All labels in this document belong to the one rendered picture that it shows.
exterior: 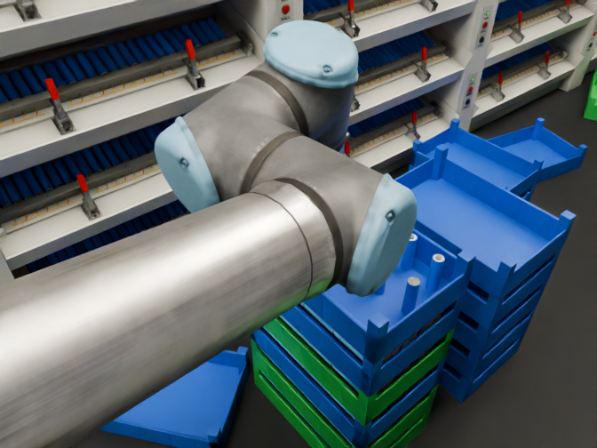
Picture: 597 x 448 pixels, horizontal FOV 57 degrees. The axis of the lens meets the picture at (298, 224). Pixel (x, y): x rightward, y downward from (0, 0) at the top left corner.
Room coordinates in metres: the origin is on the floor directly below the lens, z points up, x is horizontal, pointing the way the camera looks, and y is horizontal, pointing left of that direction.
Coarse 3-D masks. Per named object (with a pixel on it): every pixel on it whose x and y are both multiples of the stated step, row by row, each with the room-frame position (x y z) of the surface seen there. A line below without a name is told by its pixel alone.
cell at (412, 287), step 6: (414, 276) 0.53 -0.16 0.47; (408, 282) 0.52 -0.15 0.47; (414, 282) 0.52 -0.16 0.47; (408, 288) 0.51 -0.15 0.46; (414, 288) 0.51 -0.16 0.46; (408, 294) 0.51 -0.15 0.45; (414, 294) 0.51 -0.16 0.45; (408, 300) 0.51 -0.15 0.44; (414, 300) 0.51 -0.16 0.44; (402, 306) 0.52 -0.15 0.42; (408, 306) 0.51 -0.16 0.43; (414, 306) 0.51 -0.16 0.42; (402, 312) 0.52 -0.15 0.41; (408, 312) 0.51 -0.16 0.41
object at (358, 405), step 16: (288, 336) 0.57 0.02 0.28; (448, 336) 0.55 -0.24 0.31; (304, 352) 0.54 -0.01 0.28; (432, 352) 0.53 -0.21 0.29; (320, 368) 0.51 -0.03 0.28; (416, 368) 0.50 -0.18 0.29; (432, 368) 0.53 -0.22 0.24; (336, 384) 0.48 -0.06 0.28; (400, 384) 0.48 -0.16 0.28; (352, 400) 0.45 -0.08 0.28; (368, 400) 0.43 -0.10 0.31; (384, 400) 0.46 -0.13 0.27; (368, 416) 0.43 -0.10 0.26
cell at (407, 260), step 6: (414, 234) 0.62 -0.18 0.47; (414, 240) 0.60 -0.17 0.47; (408, 246) 0.60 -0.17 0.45; (414, 246) 0.60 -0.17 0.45; (408, 252) 0.60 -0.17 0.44; (414, 252) 0.61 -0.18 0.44; (402, 258) 0.61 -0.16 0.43; (408, 258) 0.60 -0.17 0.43; (402, 264) 0.61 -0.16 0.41; (408, 264) 0.60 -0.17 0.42
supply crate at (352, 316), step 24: (432, 240) 0.62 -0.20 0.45; (456, 264) 0.56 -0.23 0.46; (336, 288) 0.56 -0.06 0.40; (456, 288) 0.54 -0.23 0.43; (336, 312) 0.49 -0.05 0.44; (360, 312) 0.52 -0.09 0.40; (384, 312) 0.52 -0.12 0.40; (432, 312) 0.51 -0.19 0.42; (360, 336) 0.45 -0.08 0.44; (384, 336) 0.44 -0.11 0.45; (408, 336) 0.47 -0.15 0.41
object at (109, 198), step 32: (160, 128) 1.07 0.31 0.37; (64, 160) 0.95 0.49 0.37; (96, 160) 0.96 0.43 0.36; (128, 160) 0.98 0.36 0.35; (0, 192) 0.85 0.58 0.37; (32, 192) 0.88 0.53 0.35; (64, 192) 0.87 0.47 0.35; (96, 192) 0.89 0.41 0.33; (128, 192) 0.91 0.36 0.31; (160, 192) 0.93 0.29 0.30; (0, 224) 0.77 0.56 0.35; (32, 224) 0.81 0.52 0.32; (64, 224) 0.82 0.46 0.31; (96, 224) 0.84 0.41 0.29; (32, 256) 0.76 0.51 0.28
